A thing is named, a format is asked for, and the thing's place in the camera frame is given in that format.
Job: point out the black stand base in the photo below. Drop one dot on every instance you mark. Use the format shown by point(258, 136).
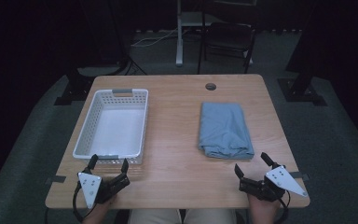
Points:
point(74, 85)
point(301, 88)

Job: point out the grey tape strip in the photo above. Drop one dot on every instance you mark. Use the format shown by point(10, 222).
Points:
point(55, 179)
point(300, 175)

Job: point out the person's left hand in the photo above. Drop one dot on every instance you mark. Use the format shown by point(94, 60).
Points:
point(101, 210)

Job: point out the white metal stand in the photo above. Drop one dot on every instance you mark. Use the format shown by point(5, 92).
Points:
point(183, 28)

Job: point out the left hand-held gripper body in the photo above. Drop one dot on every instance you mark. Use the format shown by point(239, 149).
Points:
point(97, 187)

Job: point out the person's right hand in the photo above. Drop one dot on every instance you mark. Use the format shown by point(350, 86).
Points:
point(262, 210)

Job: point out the person's legs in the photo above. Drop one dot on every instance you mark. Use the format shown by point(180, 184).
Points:
point(183, 216)

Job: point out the black tripod stand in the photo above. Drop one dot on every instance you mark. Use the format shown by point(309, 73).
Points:
point(122, 46)

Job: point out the black folding chair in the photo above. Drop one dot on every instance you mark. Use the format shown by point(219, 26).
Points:
point(227, 39)

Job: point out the blue cloth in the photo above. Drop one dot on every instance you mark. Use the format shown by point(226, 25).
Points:
point(224, 130)

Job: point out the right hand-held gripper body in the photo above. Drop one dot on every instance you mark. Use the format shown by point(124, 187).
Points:
point(272, 185)

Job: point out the white plastic basket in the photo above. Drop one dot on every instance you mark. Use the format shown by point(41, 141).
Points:
point(115, 126)

